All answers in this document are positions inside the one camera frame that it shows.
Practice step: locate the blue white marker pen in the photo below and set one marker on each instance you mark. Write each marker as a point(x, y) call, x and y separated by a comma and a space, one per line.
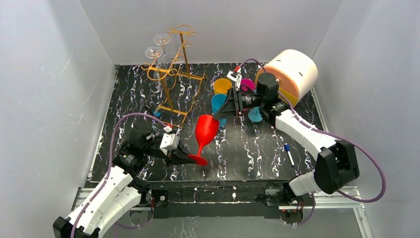
point(287, 149)

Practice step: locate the black marble pattern mat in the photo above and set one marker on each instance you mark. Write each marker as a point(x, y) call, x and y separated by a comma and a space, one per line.
point(242, 149)

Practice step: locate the clear wine glass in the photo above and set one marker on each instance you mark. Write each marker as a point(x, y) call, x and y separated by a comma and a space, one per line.
point(155, 53)
point(162, 40)

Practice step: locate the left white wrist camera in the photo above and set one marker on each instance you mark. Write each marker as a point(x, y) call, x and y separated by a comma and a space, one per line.
point(169, 143)

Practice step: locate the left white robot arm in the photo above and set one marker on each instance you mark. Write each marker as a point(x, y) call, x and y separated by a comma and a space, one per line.
point(122, 189)

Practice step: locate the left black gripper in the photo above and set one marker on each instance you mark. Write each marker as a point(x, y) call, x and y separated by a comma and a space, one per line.
point(177, 154)

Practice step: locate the light blue wine glass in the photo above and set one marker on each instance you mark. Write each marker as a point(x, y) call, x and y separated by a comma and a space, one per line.
point(254, 115)

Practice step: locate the yellow wine glass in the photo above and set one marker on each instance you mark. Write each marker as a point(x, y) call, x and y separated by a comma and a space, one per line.
point(221, 86)

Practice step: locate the magenta wine glass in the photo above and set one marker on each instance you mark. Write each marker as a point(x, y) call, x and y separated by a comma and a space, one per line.
point(247, 85)

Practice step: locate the clear wine glass rear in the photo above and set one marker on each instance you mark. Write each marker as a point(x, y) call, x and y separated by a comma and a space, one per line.
point(162, 40)

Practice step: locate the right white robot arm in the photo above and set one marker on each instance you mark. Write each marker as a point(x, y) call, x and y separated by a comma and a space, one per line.
point(335, 160)

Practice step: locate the clear wine glass front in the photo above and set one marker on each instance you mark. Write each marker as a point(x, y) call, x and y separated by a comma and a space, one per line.
point(155, 53)

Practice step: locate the teal blue wine glass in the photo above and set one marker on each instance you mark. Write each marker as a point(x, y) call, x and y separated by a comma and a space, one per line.
point(216, 102)

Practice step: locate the red wine glass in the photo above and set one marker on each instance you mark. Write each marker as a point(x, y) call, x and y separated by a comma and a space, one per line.
point(205, 132)

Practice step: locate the white cylindrical drawer box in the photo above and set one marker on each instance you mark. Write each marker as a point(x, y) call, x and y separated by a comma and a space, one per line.
point(297, 74)

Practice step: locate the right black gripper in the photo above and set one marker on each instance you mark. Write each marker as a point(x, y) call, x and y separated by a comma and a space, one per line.
point(236, 103)

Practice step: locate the gold wire glass rack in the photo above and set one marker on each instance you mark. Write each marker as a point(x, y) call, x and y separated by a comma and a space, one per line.
point(179, 85)

